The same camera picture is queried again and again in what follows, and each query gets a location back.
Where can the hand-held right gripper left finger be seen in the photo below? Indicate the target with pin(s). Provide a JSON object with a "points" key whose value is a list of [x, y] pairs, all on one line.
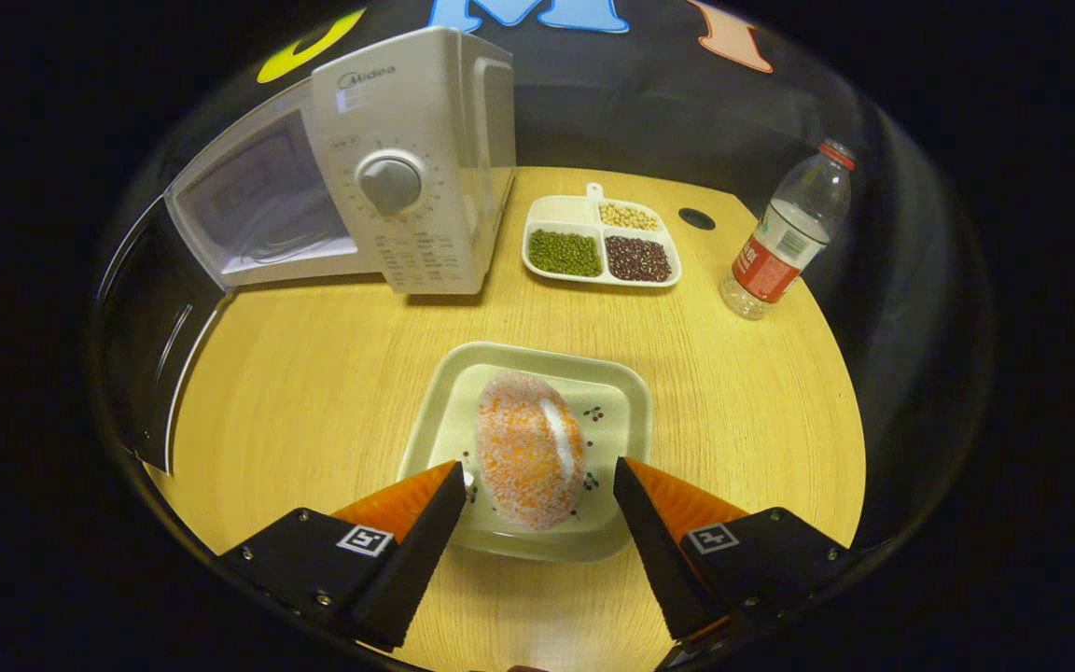
{"points": [[411, 569]]}

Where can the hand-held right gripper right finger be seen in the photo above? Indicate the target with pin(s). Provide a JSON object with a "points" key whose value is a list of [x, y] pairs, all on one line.
{"points": [[663, 560]]}

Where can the orange sugared bread roll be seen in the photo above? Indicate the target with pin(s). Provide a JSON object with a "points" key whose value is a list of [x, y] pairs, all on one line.
{"points": [[528, 448]]}

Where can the white microwave oven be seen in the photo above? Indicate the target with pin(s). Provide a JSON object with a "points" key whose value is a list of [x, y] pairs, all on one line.
{"points": [[425, 121]]}

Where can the cream square plate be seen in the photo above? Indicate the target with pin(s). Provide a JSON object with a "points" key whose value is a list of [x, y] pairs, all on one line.
{"points": [[617, 411]]}

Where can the pile of red beans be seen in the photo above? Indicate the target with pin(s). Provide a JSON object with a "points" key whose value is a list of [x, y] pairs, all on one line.
{"points": [[638, 258]]}

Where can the pile of green mung beans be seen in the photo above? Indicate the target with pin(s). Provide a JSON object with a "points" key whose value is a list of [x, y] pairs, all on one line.
{"points": [[564, 253]]}

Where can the clear water bottle red label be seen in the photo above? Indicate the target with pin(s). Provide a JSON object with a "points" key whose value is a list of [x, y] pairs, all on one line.
{"points": [[785, 247]]}

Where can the pile of soybeans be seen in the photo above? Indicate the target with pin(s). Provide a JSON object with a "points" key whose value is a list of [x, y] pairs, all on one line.
{"points": [[629, 216]]}

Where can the white divided bean tray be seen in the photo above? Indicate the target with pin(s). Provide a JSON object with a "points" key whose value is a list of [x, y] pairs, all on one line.
{"points": [[561, 212]]}

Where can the black backdrop cloth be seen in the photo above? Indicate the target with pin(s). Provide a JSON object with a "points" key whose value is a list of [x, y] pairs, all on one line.
{"points": [[612, 103]]}

